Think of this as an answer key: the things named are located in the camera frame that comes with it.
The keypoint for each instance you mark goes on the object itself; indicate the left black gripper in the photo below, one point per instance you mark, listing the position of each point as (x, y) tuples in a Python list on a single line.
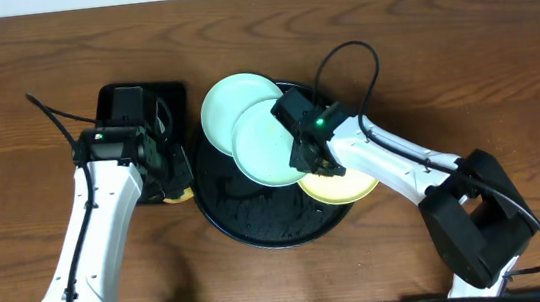
[(175, 170)]

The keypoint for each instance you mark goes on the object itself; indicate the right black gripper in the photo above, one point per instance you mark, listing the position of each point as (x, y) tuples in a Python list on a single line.
[(299, 159)]

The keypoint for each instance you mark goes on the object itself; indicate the green and yellow sponge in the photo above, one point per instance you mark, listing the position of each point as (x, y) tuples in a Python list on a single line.
[(185, 195)]

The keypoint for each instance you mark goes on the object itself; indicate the yellow plate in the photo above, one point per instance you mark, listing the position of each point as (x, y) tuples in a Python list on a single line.
[(339, 190)]

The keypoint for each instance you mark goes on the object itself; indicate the light blue plate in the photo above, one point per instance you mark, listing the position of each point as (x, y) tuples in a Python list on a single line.
[(226, 101), (262, 147)]

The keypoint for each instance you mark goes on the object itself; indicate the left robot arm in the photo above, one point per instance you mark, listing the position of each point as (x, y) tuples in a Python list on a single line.
[(132, 155)]

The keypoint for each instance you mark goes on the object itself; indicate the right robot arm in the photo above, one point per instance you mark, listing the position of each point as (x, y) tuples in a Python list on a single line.
[(477, 220)]

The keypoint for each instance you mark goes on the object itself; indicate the black rectangular tray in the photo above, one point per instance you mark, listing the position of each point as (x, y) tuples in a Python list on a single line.
[(160, 105)]

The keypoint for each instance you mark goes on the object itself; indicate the black round tray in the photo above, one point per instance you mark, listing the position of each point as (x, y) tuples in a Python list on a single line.
[(254, 214)]

